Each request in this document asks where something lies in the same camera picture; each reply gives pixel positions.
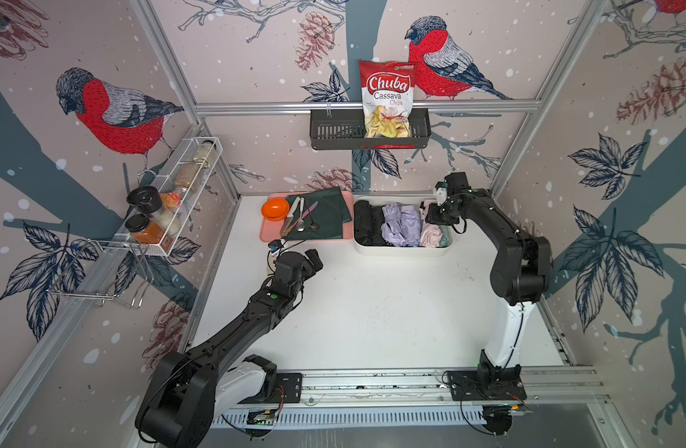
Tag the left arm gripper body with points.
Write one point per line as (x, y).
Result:
(306, 271)

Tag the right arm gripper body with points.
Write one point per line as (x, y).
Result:
(440, 215)

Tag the pink umbrella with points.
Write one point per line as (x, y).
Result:
(431, 236)

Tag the lavender umbrella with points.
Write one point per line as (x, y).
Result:
(391, 228)
(410, 225)

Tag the mint green strapped umbrella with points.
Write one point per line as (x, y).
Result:
(446, 238)

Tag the black sleeved umbrella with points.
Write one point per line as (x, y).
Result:
(363, 223)

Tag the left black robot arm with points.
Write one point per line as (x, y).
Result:
(188, 390)

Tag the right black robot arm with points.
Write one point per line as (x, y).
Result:
(520, 274)

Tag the iridescent ornate butter knife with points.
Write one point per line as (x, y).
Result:
(292, 226)

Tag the pink plastic tray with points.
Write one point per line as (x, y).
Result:
(271, 230)

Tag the dark metal spoon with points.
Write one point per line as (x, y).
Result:
(310, 223)

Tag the dark green cloth napkin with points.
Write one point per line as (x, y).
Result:
(331, 214)

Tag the Chuba cassava chips bag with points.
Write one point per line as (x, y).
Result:
(387, 95)

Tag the orange spice jar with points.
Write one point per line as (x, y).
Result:
(144, 230)

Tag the black lidded spice jar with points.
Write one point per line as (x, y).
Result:
(146, 200)

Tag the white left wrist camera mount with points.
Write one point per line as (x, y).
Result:
(276, 246)

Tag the white handled silver spoon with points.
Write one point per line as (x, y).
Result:
(300, 224)

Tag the white handled knife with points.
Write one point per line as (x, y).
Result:
(290, 217)

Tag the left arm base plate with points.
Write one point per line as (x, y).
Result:
(279, 388)

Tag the white wire spice rack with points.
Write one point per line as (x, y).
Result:
(180, 188)

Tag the wire hook rack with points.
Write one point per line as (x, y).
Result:
(122, 275)

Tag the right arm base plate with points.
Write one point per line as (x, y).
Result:
(471, 386)

